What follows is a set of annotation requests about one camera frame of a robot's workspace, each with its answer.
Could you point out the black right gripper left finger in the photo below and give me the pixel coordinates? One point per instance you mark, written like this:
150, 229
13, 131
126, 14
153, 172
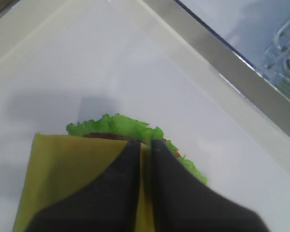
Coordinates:
106, 204

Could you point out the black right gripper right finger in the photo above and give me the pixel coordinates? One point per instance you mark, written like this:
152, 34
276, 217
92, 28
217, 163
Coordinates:
182, 203

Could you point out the yellow cheese slice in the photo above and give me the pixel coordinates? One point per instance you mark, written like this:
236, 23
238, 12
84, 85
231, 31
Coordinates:
61, 165

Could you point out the green lettuce leaf under patty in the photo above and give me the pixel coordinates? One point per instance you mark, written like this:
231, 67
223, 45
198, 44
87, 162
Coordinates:
132, 128

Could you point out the clear lettuce and cheese container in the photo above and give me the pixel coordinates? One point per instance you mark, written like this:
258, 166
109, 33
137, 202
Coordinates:
276, 60

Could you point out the brown patty on tray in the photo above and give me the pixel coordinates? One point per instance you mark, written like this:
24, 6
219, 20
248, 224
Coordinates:
121, 137

